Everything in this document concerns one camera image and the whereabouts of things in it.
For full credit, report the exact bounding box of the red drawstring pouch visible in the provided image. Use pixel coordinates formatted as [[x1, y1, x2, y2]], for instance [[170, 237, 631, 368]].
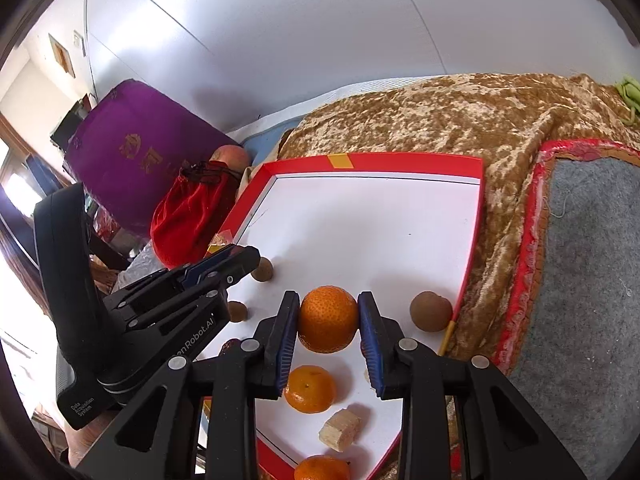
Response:
[[150, 161, 241, 269]]

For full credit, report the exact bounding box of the yellow snack wrapper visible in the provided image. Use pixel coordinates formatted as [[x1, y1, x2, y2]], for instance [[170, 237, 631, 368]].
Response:
[[207, 230, 233, 256]]

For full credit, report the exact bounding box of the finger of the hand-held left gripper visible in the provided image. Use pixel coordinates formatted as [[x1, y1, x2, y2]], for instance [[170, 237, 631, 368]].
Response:
[[122, 246, 262, 333], [102, 244, 243, 313]]

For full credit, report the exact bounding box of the light blue bed sheet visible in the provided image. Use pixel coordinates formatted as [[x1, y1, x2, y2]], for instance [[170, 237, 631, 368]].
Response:
[[225, 76, 446, 171]]

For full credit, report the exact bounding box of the person's left forearm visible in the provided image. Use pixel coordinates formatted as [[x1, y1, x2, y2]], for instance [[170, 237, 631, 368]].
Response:
[[62, 405, 118, 468]]

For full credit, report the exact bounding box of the grey mat with red trim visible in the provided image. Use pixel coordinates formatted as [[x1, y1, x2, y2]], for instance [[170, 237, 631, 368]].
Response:
[[492, 140, 640, 480]]

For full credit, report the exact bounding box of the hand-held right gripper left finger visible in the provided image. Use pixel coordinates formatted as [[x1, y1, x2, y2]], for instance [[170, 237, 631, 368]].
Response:
[[75, 290, 301, 480]]

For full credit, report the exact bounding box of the blocky sugarcane piece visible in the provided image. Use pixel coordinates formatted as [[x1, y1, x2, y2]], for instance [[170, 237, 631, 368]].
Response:
[[320, 408, 362, 451]]

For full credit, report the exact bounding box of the orange mandarin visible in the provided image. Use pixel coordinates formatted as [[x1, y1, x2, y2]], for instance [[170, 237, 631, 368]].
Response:
[[293, 455, 351, 480], [283, 365, 337, 415], [298, 285, 360, 354]]

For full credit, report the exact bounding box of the purple bag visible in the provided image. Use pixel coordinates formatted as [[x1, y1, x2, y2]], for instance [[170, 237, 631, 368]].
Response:
[[64, 79, 238, 238]]

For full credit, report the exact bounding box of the framed wall picture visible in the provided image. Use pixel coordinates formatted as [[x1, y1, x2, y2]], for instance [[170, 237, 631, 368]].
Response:
[[48, 34, 77, 79]]

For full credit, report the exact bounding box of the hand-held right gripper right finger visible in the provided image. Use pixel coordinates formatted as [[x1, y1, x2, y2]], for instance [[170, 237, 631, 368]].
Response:
[[357, 291, 588, 480]]

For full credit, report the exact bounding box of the red apple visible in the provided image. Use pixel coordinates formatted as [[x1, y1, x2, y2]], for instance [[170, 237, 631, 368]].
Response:
[[209, 145, 251, 173]]

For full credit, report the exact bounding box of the red and white box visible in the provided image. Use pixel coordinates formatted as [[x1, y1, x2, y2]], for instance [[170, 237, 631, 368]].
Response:
[[202, 155, 486, 480]]

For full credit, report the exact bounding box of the black monitor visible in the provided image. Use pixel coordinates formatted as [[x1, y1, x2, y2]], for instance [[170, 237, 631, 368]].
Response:
[[49, 99, 93, 152]]

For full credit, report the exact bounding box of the golden velvet blanket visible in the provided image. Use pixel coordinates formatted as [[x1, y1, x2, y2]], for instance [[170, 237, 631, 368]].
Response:
[[277, 72, 640, 361]]

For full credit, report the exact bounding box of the clear plastic bag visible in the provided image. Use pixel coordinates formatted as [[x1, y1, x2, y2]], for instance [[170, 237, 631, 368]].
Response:
[[112, 240, 171, 291]]

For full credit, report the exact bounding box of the green leafy vegetable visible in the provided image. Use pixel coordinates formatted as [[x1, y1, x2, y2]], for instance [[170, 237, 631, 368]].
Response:
[[614, 76, 640, 126]]

